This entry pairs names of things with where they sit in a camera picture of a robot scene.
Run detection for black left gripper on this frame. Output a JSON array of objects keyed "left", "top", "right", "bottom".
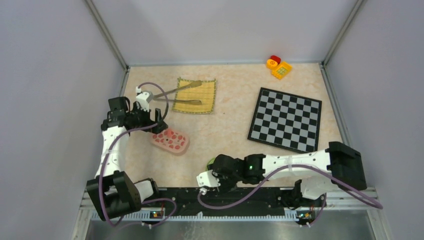
[{"left": 126, "top": 102, "right": 167, "bottom": 134}]

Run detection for pink lunch box lid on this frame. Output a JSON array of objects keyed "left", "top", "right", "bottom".
[{"left": 150, "top": 128, "right": 190, "bottom": 155}]

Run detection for green round lid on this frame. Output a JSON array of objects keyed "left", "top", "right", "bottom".
[{"left": 206, "top": 158, "right": 215, "bottom": 171}]

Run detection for pink lunch box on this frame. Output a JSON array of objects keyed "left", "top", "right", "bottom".
[{"left": 150, "top": 138, "right": 190, "bottom": 156}]

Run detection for silver metal tongs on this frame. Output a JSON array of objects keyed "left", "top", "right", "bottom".
[{"left": 153, "top": 80, "right": 203, "bottom": 105}]

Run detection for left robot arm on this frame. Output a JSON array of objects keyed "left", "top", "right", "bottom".
[{"left": 86, "top": 94, "right": 168, "bottom": 223}]

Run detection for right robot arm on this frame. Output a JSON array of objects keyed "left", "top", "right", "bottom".
[{"left": 198, "top": 141, "right": 367, "bottom": 206}]

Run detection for bamboo mat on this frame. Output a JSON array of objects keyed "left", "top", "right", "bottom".
[{"left": 172, "top": 79, "right": 217, "bottom": 115}]

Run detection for checkerboard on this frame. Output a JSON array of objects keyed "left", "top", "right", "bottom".
[{"left": 247, "top": 87, "right": 322, "bottom": 153}]

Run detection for orange round toy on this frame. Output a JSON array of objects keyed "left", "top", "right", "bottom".
[{"left": 266, "top": 58, "right": 279, "bottom": 70}]

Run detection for yellow toy block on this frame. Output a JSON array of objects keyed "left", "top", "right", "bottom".
[{"left": 271, "top": 61, "right": 293, "bottom": 80}]

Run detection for red toy block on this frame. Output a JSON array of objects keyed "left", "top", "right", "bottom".
[{"left": 270, "top": 55, "right": 281, "bottom": 64}]

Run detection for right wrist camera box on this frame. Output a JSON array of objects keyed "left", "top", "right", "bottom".
[{"left": 196, "top": 170, "right": 221, "bottom": 188}]

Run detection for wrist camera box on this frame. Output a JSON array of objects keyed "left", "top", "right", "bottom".
[
  {"left": 196, "top": 170, "right": 221, "bottom": 188},
  {"left": 135, "top": 87, "right": 154, "bottom": 112}
]

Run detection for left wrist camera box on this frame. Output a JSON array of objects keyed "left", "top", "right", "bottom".
[{"left": 135, "top": 87, "right": 154, "bottom": 112}]

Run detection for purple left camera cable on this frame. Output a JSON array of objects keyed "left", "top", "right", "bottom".
[{"left": 98, "top": 82, "right": 178, "bottom": 229}]

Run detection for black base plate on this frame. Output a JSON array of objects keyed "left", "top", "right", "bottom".
[{"left": 141, "top": 187, "right": 324, "bottom": 219}]

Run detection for aluminium frame rail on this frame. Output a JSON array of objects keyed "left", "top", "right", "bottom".
[{"left": 71, "top": 188, "right": 393, "bottom": 240}]

